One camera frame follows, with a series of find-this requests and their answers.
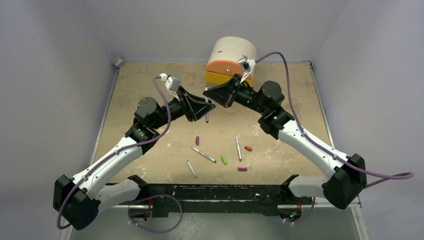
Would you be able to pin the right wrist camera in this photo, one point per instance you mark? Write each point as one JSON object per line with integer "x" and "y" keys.
{"x": 247, "y": 66}

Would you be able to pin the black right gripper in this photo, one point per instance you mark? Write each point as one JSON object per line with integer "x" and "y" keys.
{"x": 234, "y": 90}

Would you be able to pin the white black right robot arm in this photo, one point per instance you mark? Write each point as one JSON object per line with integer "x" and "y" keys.
{"x": 344, "y": 177}

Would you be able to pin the round cream drawer cabinet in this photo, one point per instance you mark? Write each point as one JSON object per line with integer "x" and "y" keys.
{"x": 223, "y": 61}

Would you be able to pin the green pen cap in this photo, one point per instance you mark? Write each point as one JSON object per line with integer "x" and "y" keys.
{"x": 224, "y": 160}

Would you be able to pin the grey marker pen blue tip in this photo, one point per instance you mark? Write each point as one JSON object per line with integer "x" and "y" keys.
{"x": 207, "y": 116}

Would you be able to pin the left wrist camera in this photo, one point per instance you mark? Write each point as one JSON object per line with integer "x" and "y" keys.
{"x": 171, "y": 82}

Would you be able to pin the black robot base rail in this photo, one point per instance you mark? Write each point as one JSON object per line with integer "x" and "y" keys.
{"x": 268, "y": 200}

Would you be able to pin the grey corner bracket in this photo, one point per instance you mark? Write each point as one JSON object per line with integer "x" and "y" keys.
{"x": 117, "y": 61}

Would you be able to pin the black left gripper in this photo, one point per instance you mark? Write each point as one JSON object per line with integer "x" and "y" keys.
{"x": 194, "y": 107}

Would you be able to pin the grey marker pen green tip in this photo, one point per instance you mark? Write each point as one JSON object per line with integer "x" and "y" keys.
{"x": 204, "y": 155}

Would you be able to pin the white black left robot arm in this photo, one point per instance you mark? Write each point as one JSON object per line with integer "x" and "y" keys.
{"x": 78, "y": 199}

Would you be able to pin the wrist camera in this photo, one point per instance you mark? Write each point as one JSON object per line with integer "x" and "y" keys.
{"x": 247, "y": 66}
{"x": 171, "y": 82}

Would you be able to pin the grey marker pen red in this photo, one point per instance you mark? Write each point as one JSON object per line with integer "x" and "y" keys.
{"x": 238, "y": 148}

